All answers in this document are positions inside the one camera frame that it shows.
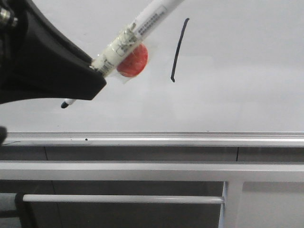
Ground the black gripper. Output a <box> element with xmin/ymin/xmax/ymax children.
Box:
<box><xmin>0</xmin><ymin>0</ymin><xmax>106</xmax><ymax>104</ymax></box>

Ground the white whiteboard with aluminium frame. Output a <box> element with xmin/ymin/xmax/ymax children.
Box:
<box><xmin>0</xmin><ymin>0</ymin><xmax>304</xmax><ymax>181</ymax></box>

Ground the white perforated pegboard panel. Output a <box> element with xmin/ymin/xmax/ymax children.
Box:
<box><xmin>219</xmin><ymin>182</ymin><xmax>304</xmax><ymax>228</ymax></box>

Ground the red round magnet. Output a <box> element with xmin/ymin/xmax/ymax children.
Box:
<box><xmin>116</xmin><ymin>44</ymin><xmax>149</xmax><ymax>77</ymax></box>

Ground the white black whiteboard marker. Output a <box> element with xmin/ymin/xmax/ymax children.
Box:
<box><xmin>60</xmin><ymin>0</ymin><xmax>186</xmax><ymax>109</ymax></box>

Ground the white horizontal stand rod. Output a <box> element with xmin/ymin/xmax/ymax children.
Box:
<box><xmin>23</xmin><ymin>194</ymin><xmax>225</xmax><ymax>204</ymax></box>

